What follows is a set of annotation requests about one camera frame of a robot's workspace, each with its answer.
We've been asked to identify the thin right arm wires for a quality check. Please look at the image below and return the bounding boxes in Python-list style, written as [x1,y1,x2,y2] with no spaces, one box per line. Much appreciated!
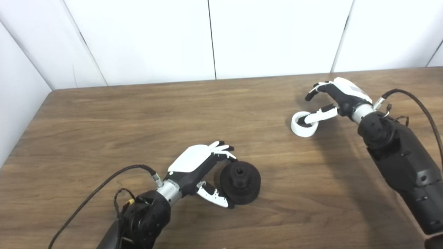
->
[382,104,410,127]

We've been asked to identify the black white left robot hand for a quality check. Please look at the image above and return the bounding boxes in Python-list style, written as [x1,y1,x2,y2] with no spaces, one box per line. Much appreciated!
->
[163,141,238,209]

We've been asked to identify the thin left arm wires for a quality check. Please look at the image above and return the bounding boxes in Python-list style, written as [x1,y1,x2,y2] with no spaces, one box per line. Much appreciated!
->
[114,188,136,216]

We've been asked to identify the white plastic ring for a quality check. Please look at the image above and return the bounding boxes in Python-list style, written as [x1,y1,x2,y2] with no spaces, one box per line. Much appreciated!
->
[291,111,319,138]

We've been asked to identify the round black plastic part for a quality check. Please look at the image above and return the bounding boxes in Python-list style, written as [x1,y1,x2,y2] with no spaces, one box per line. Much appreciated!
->
[219,161,262,205]

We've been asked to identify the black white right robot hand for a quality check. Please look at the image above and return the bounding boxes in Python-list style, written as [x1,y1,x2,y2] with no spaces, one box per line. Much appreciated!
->
[304,77,374,125]

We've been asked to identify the thin arm wires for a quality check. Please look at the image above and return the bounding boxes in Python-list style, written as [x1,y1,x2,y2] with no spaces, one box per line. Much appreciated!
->
[114,188,136,216]
[382,104,410,127]

